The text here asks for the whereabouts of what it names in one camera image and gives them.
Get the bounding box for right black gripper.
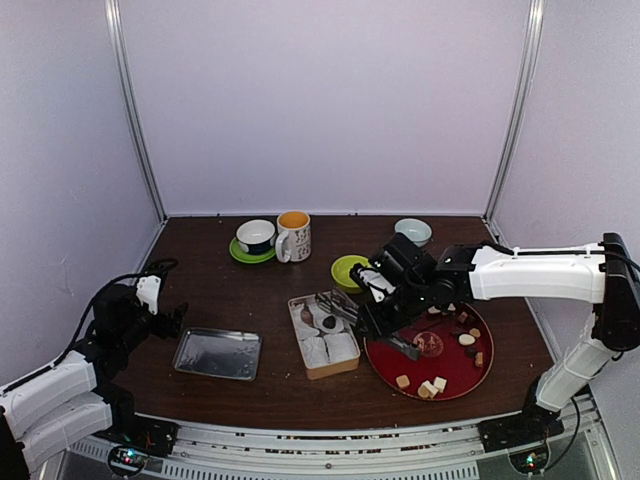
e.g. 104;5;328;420
354;279;431;342

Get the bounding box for metal tongs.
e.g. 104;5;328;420
313;289;422;361

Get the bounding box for dark oval chocolate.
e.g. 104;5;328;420
322;315;337;329

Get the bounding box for beige rectangular tin box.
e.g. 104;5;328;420
287;289;361;380

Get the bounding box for bear print tin lid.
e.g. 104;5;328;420
172;327;262;381

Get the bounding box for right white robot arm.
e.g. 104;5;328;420
349;233;639;442

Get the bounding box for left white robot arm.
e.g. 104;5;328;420
1;284;188;479

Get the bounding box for tan cube chocolate front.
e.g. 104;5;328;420
395;375;411;390

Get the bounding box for beige chocolate piece front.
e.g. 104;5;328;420
417;380;439;399

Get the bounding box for white oval chocolate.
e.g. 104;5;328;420
458;334;476;346

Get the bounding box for cream cube chocolate front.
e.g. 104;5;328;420
433;377;447;392

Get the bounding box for white paper cup liner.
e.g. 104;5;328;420
324;332;359;363
293;304;320;341
301;337;330;369
309;303;346;335

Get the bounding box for lime green bowl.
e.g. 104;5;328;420
331;254;370;294

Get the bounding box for red round lacquer tray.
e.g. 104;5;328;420
364;304;494;401

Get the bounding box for pale blue ceramic bowl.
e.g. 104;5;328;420
394;218;432;247

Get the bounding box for green saucer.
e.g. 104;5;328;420
229;238;276;264

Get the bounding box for white patterned mug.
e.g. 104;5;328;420
274;211;311;263

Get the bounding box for navy white cup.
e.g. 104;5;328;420
235;219;276;253

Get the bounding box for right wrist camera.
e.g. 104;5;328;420
349;263;396;303

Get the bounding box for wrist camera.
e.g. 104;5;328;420
135;275;161;315
349;263;396;303

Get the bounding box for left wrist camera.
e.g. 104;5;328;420
135;275;161;315

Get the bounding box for left black cable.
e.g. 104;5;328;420
67;257;180;356

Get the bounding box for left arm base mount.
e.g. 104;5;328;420
92;383;179;457

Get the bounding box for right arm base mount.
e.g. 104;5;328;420
477;377;564;453

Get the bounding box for right aluminium frame post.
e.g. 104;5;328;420
483;0;545;226

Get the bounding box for aluminium frame post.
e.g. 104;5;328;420
483;0;545;226
104;0;167;223

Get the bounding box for left aluminium frame post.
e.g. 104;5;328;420
104;0;167;223

